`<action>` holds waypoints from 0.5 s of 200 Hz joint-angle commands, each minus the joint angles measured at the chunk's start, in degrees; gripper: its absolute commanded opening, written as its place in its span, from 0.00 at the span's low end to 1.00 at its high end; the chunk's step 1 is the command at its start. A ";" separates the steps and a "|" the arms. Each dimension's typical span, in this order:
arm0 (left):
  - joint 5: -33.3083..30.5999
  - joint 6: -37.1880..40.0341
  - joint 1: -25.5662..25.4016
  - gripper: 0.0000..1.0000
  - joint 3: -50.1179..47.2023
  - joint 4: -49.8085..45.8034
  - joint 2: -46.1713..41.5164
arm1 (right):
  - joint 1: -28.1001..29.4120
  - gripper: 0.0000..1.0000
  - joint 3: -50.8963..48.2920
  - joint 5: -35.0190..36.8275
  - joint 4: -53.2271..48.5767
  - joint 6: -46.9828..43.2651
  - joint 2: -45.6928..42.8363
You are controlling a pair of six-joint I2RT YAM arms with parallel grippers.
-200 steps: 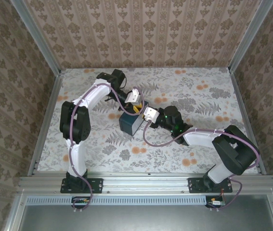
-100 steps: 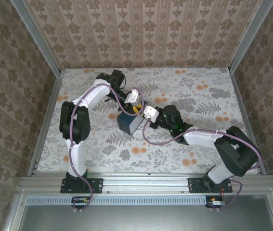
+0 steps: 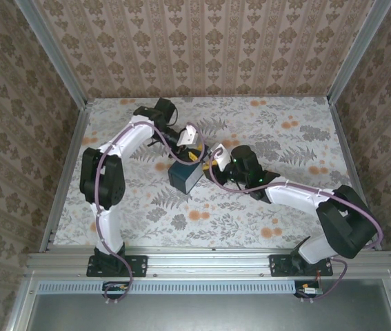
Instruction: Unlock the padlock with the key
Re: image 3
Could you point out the dark blue painted tin box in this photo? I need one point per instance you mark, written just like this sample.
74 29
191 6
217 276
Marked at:
181 176

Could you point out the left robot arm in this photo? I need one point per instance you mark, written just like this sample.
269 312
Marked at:
102 179

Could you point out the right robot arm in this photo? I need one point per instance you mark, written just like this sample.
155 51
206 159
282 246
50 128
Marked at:
343 220

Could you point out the floral table cloth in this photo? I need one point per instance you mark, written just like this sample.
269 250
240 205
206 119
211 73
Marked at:
216 224

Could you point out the small connector board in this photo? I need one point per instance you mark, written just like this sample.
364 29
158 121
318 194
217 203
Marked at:
116 289
310 291

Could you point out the grey metal panel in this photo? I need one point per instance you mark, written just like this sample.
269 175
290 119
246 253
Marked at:
209 313

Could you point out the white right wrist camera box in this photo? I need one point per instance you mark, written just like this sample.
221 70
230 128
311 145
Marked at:
221 158

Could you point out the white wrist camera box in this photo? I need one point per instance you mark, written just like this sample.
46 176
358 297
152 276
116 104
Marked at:
221 158
186 136

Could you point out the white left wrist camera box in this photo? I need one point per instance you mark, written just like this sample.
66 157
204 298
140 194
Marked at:
186 136

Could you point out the aluminium cross rail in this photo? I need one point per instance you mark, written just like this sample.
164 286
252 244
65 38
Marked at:
209 263

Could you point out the aluminium table side rail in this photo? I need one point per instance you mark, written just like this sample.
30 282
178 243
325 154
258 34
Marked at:
67 172
344 138

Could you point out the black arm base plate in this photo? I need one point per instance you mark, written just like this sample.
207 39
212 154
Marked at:
136 265
279 265

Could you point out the aluminium frame post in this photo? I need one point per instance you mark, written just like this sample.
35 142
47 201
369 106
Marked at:
52 51
356 51

